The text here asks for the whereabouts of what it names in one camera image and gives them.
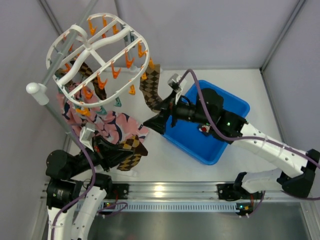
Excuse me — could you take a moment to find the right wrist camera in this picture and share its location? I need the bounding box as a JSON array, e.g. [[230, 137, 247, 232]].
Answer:
[[167, 73, 187, 93]]

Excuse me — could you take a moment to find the grey metal hanging rod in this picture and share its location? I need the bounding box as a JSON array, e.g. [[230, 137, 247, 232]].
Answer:
[[41, 0, 98, 86]]

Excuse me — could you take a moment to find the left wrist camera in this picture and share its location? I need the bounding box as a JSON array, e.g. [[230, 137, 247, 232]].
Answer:
[[79, 123, 96, 151]]

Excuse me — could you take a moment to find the blue plastic bin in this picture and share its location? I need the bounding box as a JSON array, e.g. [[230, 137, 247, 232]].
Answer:
[[163, 80, 250, 165]]

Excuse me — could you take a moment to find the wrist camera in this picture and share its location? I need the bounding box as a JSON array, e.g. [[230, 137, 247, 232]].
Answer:
[[79, 123, 96, 151], [167, 73, 187, 93]]

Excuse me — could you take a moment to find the white round clip hanger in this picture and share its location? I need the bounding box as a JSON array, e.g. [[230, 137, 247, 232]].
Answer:
[[45, 13, 150, 109]]

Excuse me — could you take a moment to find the white rack stand post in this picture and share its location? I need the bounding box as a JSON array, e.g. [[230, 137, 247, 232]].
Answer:
[[25, 82, 79, 144]]

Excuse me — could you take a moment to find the navy blue sock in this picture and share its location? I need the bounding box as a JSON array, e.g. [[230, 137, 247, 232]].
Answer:
[[198, 124, 212, 137]]

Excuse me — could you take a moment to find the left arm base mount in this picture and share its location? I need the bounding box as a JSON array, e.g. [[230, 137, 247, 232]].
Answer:
[[109, 183, 130, 200]]

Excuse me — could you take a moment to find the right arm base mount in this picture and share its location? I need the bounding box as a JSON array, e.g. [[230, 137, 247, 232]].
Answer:
[[216, 183, 252, 202]]

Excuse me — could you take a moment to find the brown argyle sock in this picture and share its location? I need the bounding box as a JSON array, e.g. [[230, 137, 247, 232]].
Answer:
[[116, 135, 148, 172], [78, 62, 107, 100], [139, 58, 163, 113]]

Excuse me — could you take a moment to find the pink patterned cloth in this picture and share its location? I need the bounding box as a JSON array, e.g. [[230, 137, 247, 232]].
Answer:
[[56, 89, 149, 144]]

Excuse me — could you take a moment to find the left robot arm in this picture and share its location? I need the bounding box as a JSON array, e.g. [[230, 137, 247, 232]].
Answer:
[[46, 135, 140, 240]]

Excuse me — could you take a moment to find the white slotted cable duct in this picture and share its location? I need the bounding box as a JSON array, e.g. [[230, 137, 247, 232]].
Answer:
[[74, 201, 241, 213]]

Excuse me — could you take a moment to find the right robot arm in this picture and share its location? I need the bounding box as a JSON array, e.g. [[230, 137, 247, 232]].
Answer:
[[143, 88, 320, 199]]

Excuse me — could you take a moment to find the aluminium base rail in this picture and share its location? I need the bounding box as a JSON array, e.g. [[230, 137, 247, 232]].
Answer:
[[39, 181, 313, 202]]

